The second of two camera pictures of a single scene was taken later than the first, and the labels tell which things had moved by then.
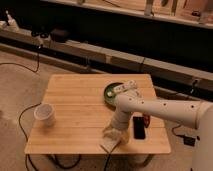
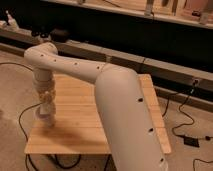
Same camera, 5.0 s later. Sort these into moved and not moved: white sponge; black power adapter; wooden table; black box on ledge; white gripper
Moved: white gripper; white sponge
Not moved: wooden table; black power adapter; black box on ledge
